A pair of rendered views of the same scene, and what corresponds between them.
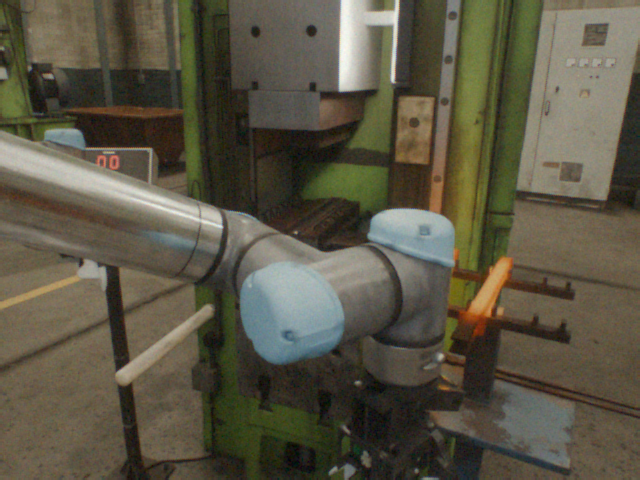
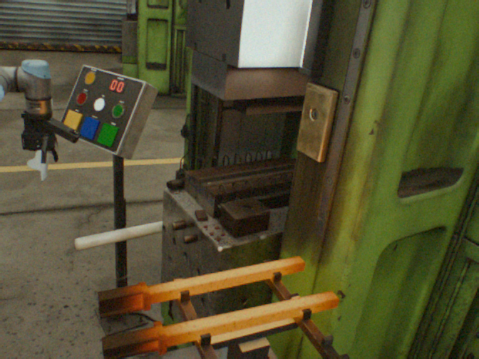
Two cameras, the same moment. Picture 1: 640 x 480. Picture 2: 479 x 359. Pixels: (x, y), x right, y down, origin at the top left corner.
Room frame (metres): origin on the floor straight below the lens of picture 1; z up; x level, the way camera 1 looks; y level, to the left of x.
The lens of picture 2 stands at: (0.41, -0.69, 1.56)
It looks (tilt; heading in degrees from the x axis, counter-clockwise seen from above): 25 degrees down; 35
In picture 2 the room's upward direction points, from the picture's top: 6 degrees clockwise
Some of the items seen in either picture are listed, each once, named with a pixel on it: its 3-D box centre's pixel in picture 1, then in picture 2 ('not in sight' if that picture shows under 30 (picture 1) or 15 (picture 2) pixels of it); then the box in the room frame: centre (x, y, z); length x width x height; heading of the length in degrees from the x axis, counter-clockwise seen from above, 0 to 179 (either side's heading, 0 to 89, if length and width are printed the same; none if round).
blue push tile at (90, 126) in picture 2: not in sight; (90, 128); (1.31, 0.62, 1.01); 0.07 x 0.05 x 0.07; 94
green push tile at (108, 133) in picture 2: not in sight; (108, 135); (1.32, 0.52, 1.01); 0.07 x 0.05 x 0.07; 94
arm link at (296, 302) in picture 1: (307, 295); not in sight; (0.38, 0.00, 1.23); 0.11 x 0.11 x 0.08; 36
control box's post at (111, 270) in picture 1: (120, 349); (119, 223); (1.44, 0.62, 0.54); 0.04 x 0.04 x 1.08; 69
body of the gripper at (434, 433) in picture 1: (392, 423); not in sight; (0.42, -0.08, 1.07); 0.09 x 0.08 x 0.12; 134
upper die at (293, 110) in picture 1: (312, 106); (269, 72); (1.51, 0.00, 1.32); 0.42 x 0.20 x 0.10; 159
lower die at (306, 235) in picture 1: (311, 223); (255, 180); (1.51, 0.00, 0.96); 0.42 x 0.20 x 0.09; 159
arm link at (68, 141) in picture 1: (65, 156); (35, 80); (1.07, 0.53, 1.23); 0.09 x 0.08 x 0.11; 141
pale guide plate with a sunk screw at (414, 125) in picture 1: (414, 130); (316, 122); (1.32, -0.27, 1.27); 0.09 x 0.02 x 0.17; 69
